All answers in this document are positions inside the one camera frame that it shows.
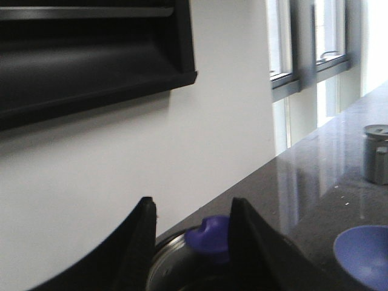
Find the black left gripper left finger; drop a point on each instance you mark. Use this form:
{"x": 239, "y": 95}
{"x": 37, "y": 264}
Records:
{"x": 121, "y": 262}

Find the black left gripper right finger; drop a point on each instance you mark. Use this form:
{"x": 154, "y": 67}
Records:
{"x": 264, "y": 259}

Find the blue bowl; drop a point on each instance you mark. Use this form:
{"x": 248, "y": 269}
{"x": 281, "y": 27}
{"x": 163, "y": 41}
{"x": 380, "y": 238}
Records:
{"x": 362, "y": 252}

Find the grey lidded jug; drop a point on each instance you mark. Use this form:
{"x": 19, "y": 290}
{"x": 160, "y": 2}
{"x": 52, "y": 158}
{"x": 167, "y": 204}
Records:
{"x": 375, "y": 154}

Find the grey framed window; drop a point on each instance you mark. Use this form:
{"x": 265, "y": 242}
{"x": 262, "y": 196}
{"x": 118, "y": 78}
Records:
{"x": 315, "y": 64}

